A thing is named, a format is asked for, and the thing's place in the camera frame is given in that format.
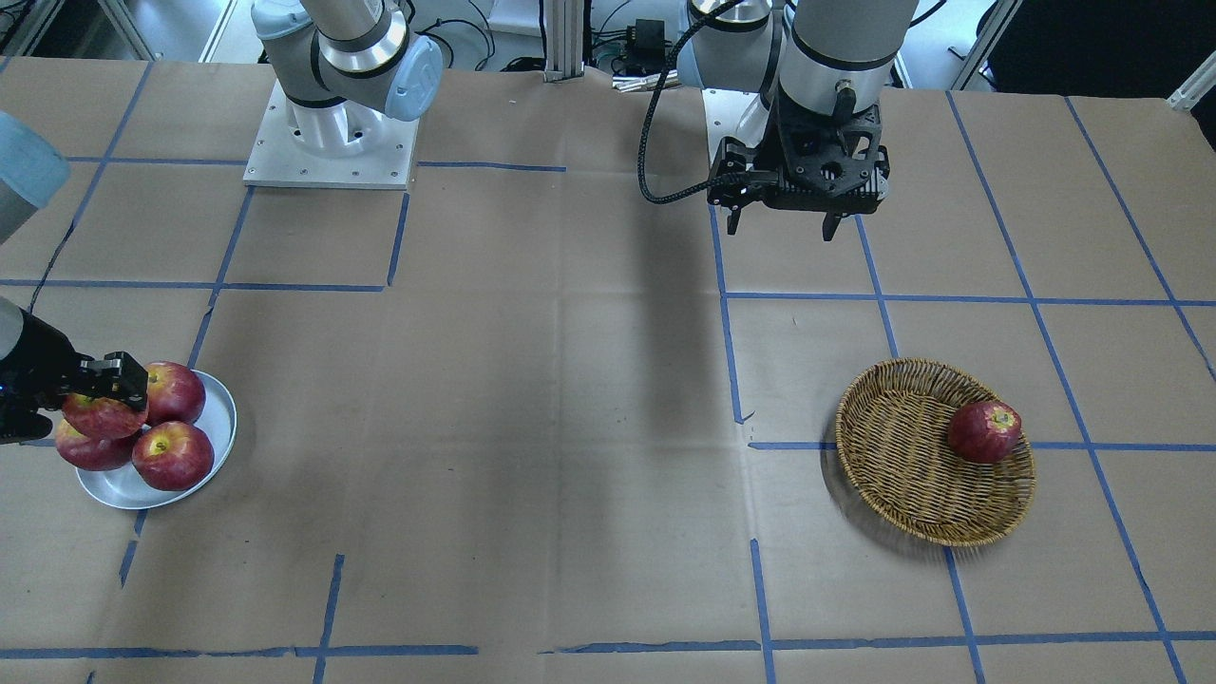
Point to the red apple plate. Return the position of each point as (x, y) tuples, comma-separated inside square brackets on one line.
[(92, 454), (174, 394), (173, 457)]

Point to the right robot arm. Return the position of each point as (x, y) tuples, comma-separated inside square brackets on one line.
[(349, 73)]

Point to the dark red apple in basket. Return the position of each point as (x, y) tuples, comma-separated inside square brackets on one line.
[(984, 432)]

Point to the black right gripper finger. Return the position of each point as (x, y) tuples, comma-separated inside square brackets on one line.
[(117, 376)]

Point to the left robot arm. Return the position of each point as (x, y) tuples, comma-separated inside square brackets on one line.
[(833, 57)]

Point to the black power adapter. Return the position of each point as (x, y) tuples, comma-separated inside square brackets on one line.
[(646, 40)]

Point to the red apple plate outer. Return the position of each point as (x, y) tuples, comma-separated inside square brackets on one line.
[(92, 454)]

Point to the red apple plate back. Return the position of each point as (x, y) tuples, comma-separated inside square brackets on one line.
[(174, 394)]

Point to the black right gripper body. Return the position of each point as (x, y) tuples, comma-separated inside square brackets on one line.
[(38, 366)]

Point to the aluminium profile post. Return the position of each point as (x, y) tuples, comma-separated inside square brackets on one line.
[(563, 39)]

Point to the red yellow apple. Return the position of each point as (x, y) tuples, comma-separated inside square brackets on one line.
[(102, 418)]

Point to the light blue plate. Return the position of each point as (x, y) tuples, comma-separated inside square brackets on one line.
[(125, 489)]

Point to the woven wicker basket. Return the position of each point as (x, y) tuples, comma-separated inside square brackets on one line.
[(891, 439)]

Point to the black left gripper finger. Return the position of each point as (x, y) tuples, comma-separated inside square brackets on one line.
[(830, 225), (735, 181)]

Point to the red apple plate front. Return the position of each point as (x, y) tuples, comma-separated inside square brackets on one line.
[(173, 457)]

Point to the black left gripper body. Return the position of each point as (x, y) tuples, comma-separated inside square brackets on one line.
[(735, 177)]

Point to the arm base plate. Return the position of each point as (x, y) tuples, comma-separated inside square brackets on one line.
[(727, 119), (344, 146)]

